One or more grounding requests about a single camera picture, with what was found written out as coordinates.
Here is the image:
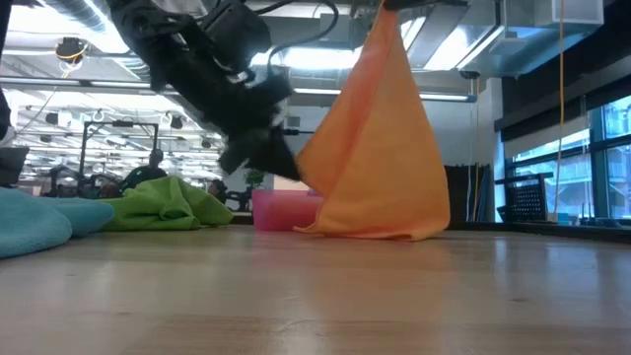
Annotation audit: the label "orange microfiber towel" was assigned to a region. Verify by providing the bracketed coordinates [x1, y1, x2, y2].
[294, 3, 452, 243]

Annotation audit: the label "black leaning panels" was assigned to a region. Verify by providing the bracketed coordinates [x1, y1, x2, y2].
[443, 164, 493, 224]

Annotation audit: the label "ceiling light strip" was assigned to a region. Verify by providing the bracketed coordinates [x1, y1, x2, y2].
[293, 86, 477, 104]

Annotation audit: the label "person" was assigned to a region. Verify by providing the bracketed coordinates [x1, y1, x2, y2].
[207, 178, 229, 204]
[119, 148, 170, 192]

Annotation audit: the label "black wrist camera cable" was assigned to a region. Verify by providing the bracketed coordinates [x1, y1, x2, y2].
[265, 0, 341, 80]

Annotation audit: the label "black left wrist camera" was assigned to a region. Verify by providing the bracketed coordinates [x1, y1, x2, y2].
[199, 0, 273, 73]

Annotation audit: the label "pink translucent plastic basket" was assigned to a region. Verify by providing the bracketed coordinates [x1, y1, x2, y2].
[250, 188, 325, 233]

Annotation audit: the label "teal microfiber towel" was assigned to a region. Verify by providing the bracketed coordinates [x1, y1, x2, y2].
[0, 185, 115, 260]

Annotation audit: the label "green microfiber towel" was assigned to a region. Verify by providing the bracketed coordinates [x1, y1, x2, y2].
[100, 176, 235, 233]

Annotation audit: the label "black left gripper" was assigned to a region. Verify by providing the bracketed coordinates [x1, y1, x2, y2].
[161, 28, 303, 181]

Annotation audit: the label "yellow hanging cable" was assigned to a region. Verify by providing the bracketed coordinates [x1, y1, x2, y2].
[554, 0, 567, 221]

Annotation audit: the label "small green potted plant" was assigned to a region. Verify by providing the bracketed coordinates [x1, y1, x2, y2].
[244, 169, 266, 191]

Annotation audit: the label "black perforated panel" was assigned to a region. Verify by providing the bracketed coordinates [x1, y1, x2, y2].
[496, 172, 554, 224]

